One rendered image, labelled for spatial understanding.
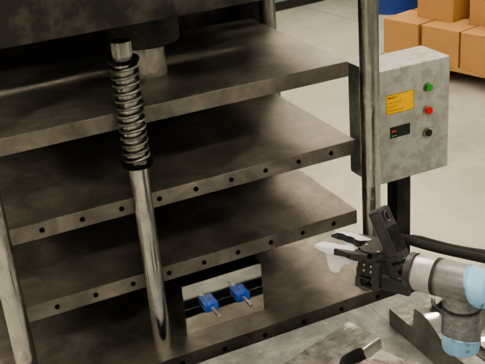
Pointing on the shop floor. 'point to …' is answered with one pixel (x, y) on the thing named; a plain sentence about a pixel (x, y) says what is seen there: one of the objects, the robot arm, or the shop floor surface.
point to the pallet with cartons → (442, 32)
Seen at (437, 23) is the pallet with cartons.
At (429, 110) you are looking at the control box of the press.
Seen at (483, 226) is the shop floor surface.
